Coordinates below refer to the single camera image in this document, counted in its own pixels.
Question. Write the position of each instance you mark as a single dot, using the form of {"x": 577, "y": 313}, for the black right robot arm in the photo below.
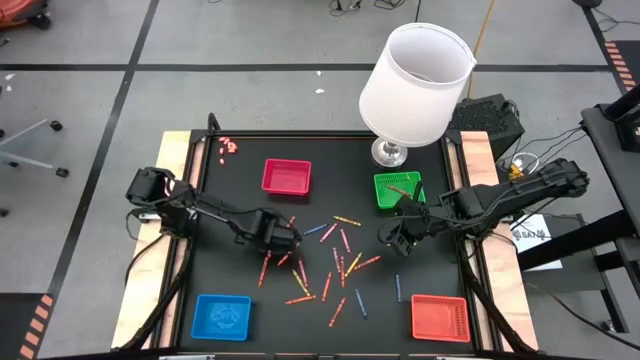
{"x": 500, "y": 197}

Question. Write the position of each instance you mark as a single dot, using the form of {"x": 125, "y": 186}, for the blue crayon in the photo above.
{"x": 361, "y": 303}
{"x": 398, "y": 287}
{"x": 315, "y": 229}

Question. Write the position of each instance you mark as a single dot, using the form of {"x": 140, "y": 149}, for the orange crayon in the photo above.
{"x": 283, "y": 259}
{"x": 300, "y": 300}
{"x": 337, "y": 312}
{"x": 263, "y": 272}
{"x": 291, "y": 222}
{"x": 367, "y": 263}
{"x": 326, "y": 286}

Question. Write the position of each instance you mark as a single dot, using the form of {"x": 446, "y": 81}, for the blue plastic basket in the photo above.
{"x": 222, "y": 317}

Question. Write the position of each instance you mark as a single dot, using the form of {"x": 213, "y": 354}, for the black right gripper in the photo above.
{"x": 417, "y": 217}

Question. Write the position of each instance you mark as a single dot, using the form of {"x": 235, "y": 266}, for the green plastic basket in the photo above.
{"x": 387, "y": 202}

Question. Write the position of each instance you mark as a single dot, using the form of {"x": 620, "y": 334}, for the orange plastic basket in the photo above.
{"x": 440, "y": 318}

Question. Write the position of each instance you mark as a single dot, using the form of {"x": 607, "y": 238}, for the black equipment stand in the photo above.
{"x": 575, "y": 240}

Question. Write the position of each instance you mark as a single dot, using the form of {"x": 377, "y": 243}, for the grey office chair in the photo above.
{"x": 30, "y": 132}

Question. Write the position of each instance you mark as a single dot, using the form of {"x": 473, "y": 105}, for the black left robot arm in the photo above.
{"x": 215, "y": 209}

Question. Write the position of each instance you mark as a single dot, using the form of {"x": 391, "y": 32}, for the orange shop vacuum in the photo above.
{"x": 20, "y": 10}

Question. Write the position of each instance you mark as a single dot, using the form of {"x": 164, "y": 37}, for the red crayon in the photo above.
{"x": 342, "y": 272}

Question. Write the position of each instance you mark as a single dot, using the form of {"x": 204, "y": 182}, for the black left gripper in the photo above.
{"x": 270, "y": 232}

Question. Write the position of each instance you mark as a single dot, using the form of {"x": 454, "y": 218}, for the white shade table lamp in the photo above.
{"x": 415, "y": 85}

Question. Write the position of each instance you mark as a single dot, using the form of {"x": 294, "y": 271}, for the black perforated computer case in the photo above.
{"x": 487, "y": 120}

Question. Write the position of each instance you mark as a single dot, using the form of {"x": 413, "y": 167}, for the red plastic basket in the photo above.
{"x": 286, "y": 176}

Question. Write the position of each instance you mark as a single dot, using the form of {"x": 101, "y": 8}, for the wooden side board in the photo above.
{"x": 505, "y": 280}
{"x": 172, "y": 144}

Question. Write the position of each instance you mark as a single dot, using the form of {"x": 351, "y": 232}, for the white paper sheet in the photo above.
{"x": 542, "y": 250}

